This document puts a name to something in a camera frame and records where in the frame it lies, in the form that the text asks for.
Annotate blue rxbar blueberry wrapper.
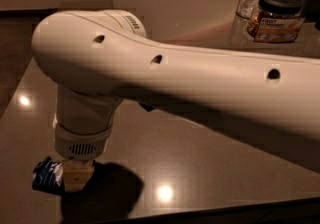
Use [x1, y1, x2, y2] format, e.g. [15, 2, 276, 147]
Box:
[32, 156, 64, 195]

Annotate nut jar black lid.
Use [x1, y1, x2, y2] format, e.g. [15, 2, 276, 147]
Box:
[247, 0, 304, 43]

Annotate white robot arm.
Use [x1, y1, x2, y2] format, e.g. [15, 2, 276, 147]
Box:
[31, 10, 320, 192]

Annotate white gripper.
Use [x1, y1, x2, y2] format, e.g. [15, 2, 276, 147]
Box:
[53, 85, 122, 193]

